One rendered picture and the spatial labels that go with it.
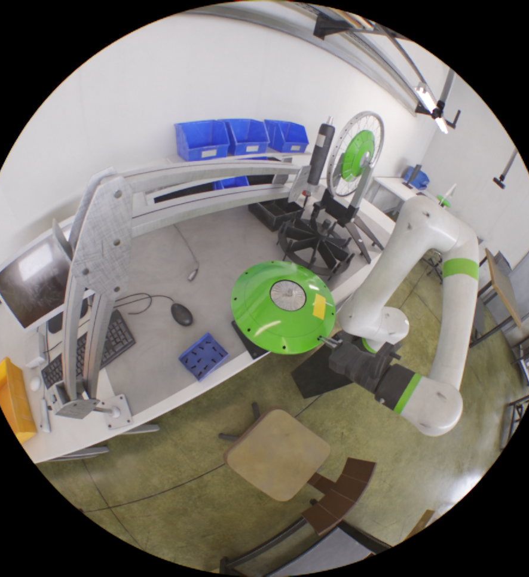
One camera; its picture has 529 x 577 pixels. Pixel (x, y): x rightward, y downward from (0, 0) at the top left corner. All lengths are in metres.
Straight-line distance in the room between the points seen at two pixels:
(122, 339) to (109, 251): 0.52
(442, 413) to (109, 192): 0.54
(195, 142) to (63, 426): 1.34
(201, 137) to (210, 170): 0.88
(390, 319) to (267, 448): 0.71
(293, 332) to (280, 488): 0.72
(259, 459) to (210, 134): 1.53
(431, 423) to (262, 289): 0.51
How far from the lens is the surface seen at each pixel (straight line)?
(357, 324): 0.70
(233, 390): 1.55
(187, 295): 0.76
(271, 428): 0.93
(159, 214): 0.27
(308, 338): 0.53
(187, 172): 0.25
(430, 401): 0.42
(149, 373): 0.68
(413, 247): 0.55
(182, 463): 1.63
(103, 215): 0.22
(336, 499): 0.92
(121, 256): 0.25
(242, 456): 0.94
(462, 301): 0.57
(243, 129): 1.26
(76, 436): 0.84
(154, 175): 0.24
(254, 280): 0.58
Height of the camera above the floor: 1.54
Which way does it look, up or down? 53 degrees down
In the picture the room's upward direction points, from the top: 14 degrees clockwise
